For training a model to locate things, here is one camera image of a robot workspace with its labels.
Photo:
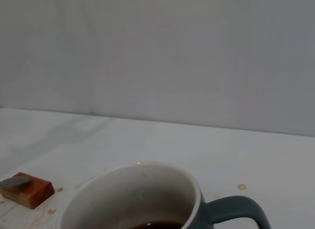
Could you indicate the reddish brown wooden block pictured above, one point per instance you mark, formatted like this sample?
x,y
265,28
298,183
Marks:
x,y
37,194

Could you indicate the grey ceramic cup with coffee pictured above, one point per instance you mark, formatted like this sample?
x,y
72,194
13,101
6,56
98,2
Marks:
x,y
128,202

